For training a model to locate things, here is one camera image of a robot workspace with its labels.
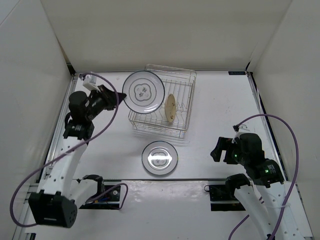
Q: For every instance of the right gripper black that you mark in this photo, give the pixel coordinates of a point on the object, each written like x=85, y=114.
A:
x=223, y=144

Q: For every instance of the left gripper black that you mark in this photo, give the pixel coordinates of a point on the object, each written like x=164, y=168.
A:
x=107, y=95

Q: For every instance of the white plate green rim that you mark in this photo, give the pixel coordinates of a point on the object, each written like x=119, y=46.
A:
x=145, y=92
x=159, y=158

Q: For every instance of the beige wooden plate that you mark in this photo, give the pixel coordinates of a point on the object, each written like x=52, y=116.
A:
x=170, y=108

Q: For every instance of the wire dish rack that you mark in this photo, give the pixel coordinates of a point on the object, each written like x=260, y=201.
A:
x=181, y=84

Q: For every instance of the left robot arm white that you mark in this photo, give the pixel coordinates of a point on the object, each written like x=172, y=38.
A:
x=56, y=203

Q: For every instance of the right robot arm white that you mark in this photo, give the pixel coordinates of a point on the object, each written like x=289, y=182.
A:
x=261, y=189

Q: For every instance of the blue label right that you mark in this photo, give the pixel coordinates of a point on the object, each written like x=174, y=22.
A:
x=236, y=73

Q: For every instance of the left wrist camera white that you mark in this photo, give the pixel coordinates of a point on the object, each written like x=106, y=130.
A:
x=89, y=82

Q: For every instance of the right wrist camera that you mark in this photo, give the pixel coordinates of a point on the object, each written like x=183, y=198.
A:
x=239, y=130

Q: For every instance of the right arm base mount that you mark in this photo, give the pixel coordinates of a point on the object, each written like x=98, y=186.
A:
x=221, y=200

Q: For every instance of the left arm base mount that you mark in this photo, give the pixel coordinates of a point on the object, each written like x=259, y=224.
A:
x=109, y=201

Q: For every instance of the aluminium table edge rail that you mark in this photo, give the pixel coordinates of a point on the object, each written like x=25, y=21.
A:
x=60, y=121

